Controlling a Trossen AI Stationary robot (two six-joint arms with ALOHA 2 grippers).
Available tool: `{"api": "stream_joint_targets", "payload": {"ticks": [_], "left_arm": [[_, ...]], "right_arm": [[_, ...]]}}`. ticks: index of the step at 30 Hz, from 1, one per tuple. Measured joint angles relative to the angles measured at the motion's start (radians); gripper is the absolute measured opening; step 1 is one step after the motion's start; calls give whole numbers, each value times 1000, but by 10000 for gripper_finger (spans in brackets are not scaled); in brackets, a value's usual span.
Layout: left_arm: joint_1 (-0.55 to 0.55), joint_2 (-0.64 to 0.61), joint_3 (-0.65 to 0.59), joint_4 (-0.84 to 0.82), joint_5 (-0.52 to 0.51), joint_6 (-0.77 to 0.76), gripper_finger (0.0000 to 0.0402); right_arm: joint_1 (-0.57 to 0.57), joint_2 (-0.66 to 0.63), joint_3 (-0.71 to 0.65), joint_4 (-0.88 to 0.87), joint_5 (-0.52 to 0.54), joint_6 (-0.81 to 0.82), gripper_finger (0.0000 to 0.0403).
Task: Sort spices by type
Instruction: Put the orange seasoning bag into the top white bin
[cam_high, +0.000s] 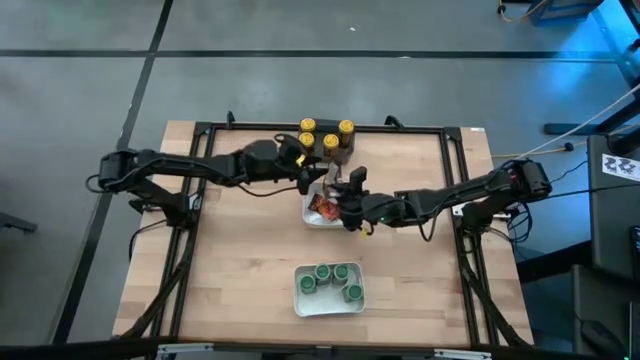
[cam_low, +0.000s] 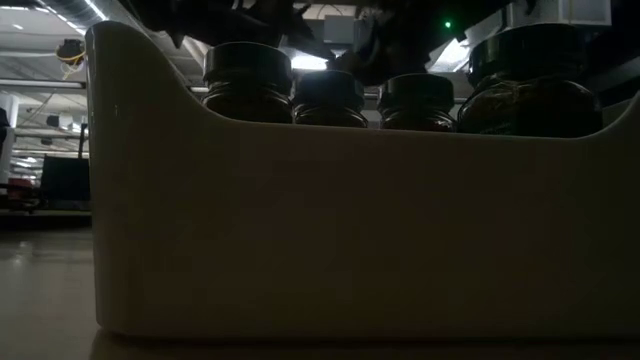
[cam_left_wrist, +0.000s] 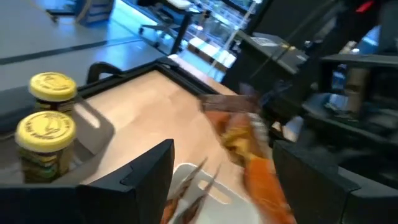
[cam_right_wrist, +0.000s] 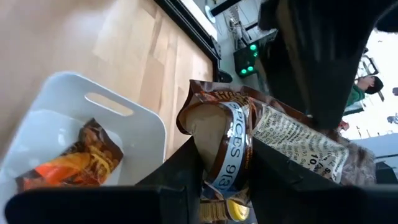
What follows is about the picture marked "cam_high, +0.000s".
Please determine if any black crossbar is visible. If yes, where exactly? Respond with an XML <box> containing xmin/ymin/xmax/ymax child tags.
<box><xmin>0</xmin><ymin>338</ymin><xmax>640</xmax><ymax>360</ymax></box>

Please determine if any white plastic bin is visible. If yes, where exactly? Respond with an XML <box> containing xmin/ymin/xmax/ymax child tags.
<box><xmin>301</xmin><ymin>182</ymin><xmax>351</xmax><ymax>230</ymax></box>
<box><xmin>292</xmin><ymin>261</ymin><xmax>367</xmax><ymax>319</ymax></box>

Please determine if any black cabinet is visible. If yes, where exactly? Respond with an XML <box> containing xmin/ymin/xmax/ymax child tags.
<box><xmin>587</xmin><ymin>133</ymin><xmax>640</xmax><ymax>280</ymax></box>

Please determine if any black aluminium table frame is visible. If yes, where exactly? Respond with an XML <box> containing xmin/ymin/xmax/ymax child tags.
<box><xmin>117</xmin><ymin>119</ymin><xmax>534</xmax><ymax>351</ymax></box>

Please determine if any white cable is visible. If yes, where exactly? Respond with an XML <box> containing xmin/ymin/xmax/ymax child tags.
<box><xmin>497</xmin><ymin>83</ymin><xmax>640</xmax><ymax>170</ymax></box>

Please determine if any blue box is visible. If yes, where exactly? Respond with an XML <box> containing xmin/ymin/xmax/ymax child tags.
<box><xmin>527</xmin><ymin>0</ymin><xmax>606</xmax><ymax>27</ymax></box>

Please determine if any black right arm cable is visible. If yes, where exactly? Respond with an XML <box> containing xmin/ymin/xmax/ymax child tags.
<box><xmin>418</xmin><ymin>217</ymin><xmax>442</xmax><ymax>244</ymax></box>

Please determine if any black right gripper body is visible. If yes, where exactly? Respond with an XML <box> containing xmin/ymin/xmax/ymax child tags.
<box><xmin>348</xmin><ymin>166</ymin><xmax>375</xmax><ymax>234</ymax></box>

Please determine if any silver metal bracket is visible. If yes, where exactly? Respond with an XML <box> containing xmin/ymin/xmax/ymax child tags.
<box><xmin>433</xmin><ymin>348</ymin><xmax>494</xmax><ymax>360</ymax></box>
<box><xmin>156</xmin><ymin>342</ymin><xmax>216</xmax><ymax>360</ymax></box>

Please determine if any white printed sticker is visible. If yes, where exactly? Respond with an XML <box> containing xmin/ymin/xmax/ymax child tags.
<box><xmin>602</xmin><ymin>153</ymin><xmax>640</xmax><ymax>182</ymax></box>

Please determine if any dark grey plastic bin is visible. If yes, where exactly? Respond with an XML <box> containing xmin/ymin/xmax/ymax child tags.
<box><xmin>298</xmin><ymin>118</ymin><xmax>357</xmax><ymax>166</ymax></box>

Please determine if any black computer mouse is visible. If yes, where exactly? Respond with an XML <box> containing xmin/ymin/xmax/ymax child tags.
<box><xmin>580</xmin><ymin>319</ymin><xmax>626</xmax><ymax>357</ymax></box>

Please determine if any dark grey furniture foot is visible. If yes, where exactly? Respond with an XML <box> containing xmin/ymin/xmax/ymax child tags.
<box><xmin>0</xmin><ymin>212</ymin><xmax>39</xmax><ymax>235</ymax></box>

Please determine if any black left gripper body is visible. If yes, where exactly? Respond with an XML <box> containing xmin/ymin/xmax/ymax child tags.
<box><xmin>273</xmin><ymin>134</ymin><xmax>314</xmax><ymax>174</ymax></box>

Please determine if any tan cable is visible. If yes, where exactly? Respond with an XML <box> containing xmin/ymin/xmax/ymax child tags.
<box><xmin>492</xmin><ymin>141</ymin><xmax>589</xmax><ymax>159</ymax></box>

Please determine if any black floor beam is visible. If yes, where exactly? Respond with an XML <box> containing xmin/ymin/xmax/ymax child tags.
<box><xmin>543</xmin><ymin>97</ymin><xmax>640</xmax><ymax>137</ymax></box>

